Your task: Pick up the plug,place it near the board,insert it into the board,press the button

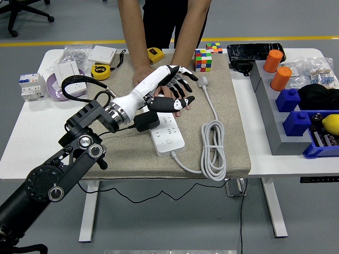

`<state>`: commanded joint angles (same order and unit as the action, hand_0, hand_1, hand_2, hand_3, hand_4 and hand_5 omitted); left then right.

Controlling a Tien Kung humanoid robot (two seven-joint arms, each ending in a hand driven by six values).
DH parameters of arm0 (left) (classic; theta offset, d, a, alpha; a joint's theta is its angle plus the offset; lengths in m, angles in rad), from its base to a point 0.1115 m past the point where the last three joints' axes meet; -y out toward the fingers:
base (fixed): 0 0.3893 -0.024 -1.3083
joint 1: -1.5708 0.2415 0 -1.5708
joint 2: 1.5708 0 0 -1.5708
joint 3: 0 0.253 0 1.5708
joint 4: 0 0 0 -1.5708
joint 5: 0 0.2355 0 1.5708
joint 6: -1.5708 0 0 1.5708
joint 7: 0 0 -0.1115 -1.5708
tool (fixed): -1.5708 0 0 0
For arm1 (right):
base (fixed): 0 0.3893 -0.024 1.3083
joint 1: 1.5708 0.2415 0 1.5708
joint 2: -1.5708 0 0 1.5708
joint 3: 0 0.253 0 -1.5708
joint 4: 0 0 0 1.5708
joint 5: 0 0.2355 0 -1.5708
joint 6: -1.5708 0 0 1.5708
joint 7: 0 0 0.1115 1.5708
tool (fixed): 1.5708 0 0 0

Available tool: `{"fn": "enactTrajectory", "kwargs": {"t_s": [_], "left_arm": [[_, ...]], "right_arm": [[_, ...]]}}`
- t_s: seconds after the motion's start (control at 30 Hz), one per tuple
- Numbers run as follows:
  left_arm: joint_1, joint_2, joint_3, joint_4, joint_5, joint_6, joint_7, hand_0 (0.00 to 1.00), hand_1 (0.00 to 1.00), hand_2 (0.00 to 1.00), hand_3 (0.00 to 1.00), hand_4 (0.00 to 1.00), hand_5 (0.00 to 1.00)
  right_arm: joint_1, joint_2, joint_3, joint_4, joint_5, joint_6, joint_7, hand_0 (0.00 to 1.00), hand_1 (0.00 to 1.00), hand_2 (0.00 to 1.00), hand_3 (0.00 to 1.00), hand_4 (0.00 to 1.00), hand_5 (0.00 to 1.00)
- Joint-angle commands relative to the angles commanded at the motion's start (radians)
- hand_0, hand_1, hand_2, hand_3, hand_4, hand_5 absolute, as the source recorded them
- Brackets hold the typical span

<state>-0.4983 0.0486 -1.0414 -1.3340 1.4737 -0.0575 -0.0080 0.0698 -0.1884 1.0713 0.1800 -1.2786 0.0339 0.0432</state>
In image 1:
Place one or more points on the black cloth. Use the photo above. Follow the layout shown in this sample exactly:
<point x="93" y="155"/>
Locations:
<point x="317" y="98"/>

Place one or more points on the black plastic tray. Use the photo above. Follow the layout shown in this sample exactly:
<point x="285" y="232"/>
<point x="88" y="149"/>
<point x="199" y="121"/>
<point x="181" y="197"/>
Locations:
<point x="249" y="51"/>

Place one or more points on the person's left hand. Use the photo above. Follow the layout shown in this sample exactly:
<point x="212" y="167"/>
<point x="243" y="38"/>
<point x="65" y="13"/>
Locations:
<point x="162" y="91"/>

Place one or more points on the large puzzle cube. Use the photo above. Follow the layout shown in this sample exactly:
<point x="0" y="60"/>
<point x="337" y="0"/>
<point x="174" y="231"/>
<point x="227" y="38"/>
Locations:
<point x="203" y="62"/>

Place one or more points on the small puzzle cube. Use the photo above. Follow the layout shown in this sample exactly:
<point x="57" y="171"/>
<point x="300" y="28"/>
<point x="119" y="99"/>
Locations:
<point x="214" y="48"/>

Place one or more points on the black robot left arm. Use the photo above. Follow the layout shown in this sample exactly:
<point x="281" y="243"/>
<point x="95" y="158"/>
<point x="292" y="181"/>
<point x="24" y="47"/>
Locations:
<point x="53" y="180"/>

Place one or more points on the white wall switch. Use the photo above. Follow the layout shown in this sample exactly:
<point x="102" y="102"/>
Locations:
<point x="67" y="70"/>

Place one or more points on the clear bag of screws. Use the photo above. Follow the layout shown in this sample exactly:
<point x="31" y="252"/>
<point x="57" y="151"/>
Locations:
<point x="71" y="54"/>

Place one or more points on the clear bag of resistors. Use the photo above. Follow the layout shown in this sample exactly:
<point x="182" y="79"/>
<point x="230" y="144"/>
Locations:
<point x="321" y="74"/>

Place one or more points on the black desk controller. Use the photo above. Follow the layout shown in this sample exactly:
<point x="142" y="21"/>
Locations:
<point x="317" y="180"/>

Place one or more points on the person's right hand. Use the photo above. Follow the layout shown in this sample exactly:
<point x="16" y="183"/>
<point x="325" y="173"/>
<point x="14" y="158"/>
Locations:
<point x="141" y="73"/>

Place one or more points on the person's left forearm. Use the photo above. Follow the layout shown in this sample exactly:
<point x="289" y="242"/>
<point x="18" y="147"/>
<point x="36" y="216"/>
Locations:
<point x="189" y="34"/>

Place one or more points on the white circuit breaker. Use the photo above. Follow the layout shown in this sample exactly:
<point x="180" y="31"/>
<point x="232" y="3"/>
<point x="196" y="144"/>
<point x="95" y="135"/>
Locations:
<point x="31" y="87"/>

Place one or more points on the white power strip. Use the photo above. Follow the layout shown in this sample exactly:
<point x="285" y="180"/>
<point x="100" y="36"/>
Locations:
<point x="169" y="137"/>

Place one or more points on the person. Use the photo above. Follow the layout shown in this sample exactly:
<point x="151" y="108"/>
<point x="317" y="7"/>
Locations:
<point x="164" y="21"/>

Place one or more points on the boxy yellow tape measure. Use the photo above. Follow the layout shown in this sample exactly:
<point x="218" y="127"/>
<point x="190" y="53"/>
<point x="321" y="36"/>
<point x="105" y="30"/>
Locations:
<point x="157" y="54"/>

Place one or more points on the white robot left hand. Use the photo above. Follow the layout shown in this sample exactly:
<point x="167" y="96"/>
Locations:
<point x="143" y="91"/>

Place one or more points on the person's right forearm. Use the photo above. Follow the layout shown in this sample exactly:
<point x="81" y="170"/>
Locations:
<point x="133" y="34"/>

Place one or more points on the metal bracket under table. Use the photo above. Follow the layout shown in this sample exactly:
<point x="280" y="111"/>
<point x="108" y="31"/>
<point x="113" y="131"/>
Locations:
<point x="234" y="190"/>

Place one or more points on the yellow lemon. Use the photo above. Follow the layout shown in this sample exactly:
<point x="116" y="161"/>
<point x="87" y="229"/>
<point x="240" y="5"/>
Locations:
<point x="331" y="125"/>

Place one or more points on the blue block with knob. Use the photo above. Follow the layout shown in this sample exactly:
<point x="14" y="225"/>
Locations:
<point x="296" y="124"/>
<point x="288" y="100"/>

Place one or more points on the dark round knob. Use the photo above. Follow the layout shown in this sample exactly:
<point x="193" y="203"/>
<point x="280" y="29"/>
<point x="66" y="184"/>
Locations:
<point x="317" y="117"/>

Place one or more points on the blue plastic bin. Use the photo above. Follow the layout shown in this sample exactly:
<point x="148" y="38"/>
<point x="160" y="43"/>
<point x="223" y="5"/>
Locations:
<point x="317" y="152"/>

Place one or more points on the clear bag of white parts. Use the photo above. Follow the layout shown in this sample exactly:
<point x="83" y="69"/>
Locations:
<point x="298" y="71"/>

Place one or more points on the grey-brown fabric mat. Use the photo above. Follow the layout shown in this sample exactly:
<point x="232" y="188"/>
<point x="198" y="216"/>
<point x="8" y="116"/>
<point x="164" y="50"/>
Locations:
<point x="132" y="158"/>

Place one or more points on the purple bowl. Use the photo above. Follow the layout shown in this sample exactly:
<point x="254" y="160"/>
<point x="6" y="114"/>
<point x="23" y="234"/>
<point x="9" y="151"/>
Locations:
<point x="53" y="91"/>

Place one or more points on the grey stepped block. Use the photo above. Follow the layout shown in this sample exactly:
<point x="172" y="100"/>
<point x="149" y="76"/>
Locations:
<point x="267" y="105"/>

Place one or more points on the black office chair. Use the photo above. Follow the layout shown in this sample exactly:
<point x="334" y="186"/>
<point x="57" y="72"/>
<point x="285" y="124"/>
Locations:
<point x="16" y="10"/>

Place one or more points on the black adapter box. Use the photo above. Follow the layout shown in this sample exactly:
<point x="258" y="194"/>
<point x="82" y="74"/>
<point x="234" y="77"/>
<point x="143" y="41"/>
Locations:
<point x="241" y="67"/>

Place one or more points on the orange cylinder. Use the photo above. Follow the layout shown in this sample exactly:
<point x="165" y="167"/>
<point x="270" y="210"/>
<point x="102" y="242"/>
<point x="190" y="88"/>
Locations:
<point x="280" y="79"/>
<point x="273" y="61"/>

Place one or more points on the round yellow tape measure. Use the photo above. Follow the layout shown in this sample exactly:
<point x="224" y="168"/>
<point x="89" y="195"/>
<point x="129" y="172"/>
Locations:
<point x="100" y="72"/>

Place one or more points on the white table leg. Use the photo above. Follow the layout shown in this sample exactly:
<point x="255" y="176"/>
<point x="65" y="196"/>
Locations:
<point x="88" y="217"/>
<point x="275" y="211"/>

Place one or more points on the white switch panel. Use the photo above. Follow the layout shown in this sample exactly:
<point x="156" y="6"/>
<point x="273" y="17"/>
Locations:
<point x="102" y="54"/>

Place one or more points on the white wall socket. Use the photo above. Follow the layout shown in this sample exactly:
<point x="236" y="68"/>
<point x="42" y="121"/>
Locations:
<point x="75" y="88"/>

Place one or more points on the dark cylinder parts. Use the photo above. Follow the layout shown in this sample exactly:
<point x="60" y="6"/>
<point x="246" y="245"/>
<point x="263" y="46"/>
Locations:
<point x="324" y="139"/>

